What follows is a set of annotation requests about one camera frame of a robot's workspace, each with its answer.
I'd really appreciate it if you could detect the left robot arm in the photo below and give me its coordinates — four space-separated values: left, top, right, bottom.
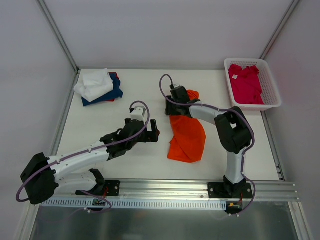
20 118 160 205

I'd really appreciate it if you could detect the aluminium mounting rail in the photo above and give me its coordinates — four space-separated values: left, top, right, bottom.
40 176 301 203

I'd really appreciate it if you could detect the white plastic basket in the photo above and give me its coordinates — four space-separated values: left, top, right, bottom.
224 58 282 111

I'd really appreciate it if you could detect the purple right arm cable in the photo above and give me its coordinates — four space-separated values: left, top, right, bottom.
159 73 257 217

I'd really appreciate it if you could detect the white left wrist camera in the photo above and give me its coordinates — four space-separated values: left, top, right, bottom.
130 106 146 123

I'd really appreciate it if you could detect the blue folded t-shirt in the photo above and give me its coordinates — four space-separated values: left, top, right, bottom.
81 72 124 107

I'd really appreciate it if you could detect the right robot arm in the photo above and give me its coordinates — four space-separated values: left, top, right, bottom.
165 84 253 198

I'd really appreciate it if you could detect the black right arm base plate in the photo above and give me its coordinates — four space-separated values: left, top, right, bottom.
207 182 253 199

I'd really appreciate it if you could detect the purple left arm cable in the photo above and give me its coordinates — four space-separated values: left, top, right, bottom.
15 100 151 202

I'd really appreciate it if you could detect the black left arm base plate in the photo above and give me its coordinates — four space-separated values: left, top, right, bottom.
75 178 121 197

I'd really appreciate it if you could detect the white folded t-shirt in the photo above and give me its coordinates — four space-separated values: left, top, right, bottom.
73 68 114 102

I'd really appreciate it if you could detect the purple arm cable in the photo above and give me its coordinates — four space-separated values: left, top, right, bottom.
159 73 257 217
15 100 151 202

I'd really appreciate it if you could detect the white slotted cable duct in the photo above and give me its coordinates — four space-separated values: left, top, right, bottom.
41 197 227 211

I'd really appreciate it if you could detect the magenta t-shirt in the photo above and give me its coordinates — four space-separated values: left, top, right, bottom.
228 64 265 105

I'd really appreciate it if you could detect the orange t-shirt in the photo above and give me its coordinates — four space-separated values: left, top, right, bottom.
166 89 207 164

